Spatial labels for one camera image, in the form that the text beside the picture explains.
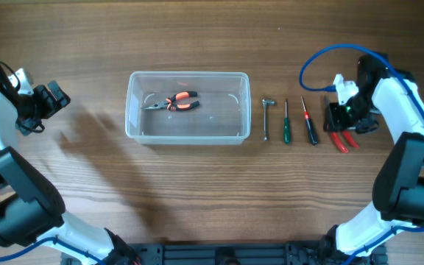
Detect clear plastic container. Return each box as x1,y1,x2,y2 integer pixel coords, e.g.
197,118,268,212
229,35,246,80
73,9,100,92
125,71,252,145

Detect orange black needle-nose pliers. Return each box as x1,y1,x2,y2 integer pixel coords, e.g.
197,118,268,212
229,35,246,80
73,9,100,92
141,91,200,112

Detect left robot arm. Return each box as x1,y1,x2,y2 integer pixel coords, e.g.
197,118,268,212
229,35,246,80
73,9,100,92
0,61,141,264

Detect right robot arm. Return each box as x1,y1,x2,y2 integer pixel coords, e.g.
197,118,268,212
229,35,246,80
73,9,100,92
318,54,424,264

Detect silver L-shaped socket wrench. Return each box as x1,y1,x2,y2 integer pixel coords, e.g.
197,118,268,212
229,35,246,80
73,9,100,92
262,99,276,141

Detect black red handled screwdriver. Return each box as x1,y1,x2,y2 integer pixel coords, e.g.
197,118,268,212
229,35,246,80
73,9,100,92
301,97,319,145

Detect red handled snips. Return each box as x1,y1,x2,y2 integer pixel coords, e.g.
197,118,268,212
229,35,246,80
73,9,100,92
323,94,360,154

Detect green handled screwdriver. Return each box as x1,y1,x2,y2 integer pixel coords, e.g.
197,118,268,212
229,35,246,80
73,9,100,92
283,99,292,144

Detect blue right camera cable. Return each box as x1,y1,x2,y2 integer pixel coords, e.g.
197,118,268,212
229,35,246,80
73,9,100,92
299,43,424,265

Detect blue camera cable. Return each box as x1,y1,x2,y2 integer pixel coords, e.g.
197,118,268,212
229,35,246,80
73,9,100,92
0,110,106,265
299,43,424,265

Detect blue left camera cable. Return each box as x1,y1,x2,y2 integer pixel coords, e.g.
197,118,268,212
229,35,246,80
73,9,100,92
0,110,106,265

